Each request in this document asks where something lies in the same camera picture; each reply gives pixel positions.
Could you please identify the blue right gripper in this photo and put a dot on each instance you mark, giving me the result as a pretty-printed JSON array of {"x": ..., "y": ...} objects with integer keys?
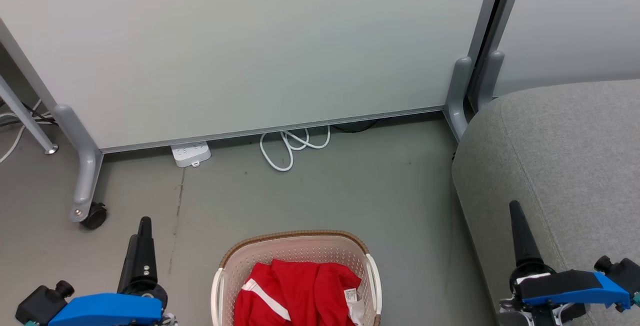
[{"x": 565, "y": 286}]

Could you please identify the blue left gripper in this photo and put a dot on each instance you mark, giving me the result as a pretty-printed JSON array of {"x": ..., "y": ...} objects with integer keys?
[{"x": 107, "y": 310}]

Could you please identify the grey fabric sofa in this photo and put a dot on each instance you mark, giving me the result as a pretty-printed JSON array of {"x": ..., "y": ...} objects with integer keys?
[{"x": 565, "y": 166}]

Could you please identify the black caster wheel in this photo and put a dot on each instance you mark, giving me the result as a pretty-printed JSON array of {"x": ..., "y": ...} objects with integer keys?
[{"x": 95, "y": 216}]

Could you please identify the grey partition leg with caster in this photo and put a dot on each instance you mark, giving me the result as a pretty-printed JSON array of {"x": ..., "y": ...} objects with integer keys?
[{"x": 86, "y": 166}]

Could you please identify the white power strip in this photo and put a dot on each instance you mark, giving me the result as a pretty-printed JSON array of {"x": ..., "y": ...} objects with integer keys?
[{"x": 190, "y": 154}]

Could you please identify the grey curved partition leg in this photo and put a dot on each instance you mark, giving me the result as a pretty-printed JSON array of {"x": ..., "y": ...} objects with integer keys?
[
  {"x": 491, "y": 78},
  {"x": 457, "y": 95}
]

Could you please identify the cream plastic laundry basket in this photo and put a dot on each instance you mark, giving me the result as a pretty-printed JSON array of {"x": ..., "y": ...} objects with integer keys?
[{"x": 300, "y": 248}]

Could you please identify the grey metal table leg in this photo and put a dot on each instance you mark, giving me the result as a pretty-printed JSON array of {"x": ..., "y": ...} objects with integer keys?
[{"x": 25, "y": 115}]

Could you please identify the small white partition panel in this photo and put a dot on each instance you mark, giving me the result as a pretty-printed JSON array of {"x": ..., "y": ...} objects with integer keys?
[{"x": 575, "y": 20}]

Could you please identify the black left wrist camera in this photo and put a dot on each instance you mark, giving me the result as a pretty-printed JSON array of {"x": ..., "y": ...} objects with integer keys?
[{"x": 42, "y": 303}]

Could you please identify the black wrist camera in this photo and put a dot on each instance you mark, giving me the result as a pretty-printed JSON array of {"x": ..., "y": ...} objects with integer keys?
[
  {"x": 625, "y": 272},
  {"x": 42, "y": 303}
]

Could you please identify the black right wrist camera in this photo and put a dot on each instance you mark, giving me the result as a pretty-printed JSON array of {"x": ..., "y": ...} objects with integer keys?
[{"x": 625, "y": 272}]

